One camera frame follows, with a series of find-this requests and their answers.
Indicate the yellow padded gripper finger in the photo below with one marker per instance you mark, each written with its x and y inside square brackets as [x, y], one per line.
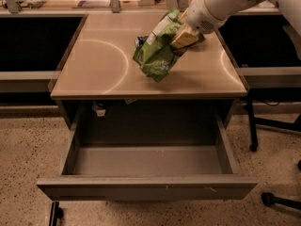
[186, 37]
[183, 16]

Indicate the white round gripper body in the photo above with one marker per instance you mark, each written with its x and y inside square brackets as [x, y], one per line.
[200, 13]

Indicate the green rice chip bag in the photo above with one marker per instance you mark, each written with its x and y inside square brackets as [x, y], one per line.
[156, 56]

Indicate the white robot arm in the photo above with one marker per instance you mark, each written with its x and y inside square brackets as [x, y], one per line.
[290, 9]

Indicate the open grey drawer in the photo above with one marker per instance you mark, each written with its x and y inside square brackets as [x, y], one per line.
[148, 153]

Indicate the blue soda can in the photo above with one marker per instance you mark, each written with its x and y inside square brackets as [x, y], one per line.
[139, 41]

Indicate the black table leg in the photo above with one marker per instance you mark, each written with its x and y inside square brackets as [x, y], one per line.
[252, 125]

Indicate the black chair base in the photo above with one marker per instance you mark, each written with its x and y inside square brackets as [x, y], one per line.
[270, 199]

